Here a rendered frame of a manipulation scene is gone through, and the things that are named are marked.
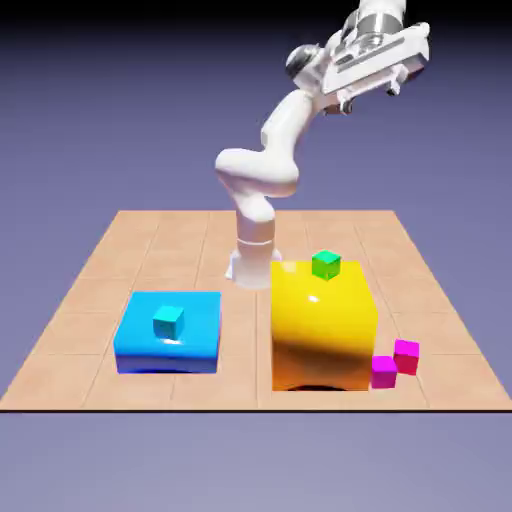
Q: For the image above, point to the small crimson cube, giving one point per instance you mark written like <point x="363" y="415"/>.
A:
<point x="407" y="356"/>

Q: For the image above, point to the small green cube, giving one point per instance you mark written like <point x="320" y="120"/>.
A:
<point x="326" y="266"/>

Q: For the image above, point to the small cyan cube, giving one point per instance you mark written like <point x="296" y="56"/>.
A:
<point x="168" y="320"/>

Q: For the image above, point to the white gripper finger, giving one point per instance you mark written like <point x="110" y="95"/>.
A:
<point x="344" y="102"/>
<point x="394" y="84"/>

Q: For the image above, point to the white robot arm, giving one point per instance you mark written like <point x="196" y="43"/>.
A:
<point x="256" y="168"/>

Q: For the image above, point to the large yellow box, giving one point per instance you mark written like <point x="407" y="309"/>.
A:
<point x="320" y="332"/>

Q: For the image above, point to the large blue box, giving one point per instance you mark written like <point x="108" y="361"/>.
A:
<point x="192" y="320"/>

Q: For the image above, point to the small magenta cube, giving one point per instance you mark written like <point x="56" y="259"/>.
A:
<point x="383" y="372"/>

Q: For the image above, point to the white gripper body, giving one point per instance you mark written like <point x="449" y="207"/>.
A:
<point x="412" y="52"/>

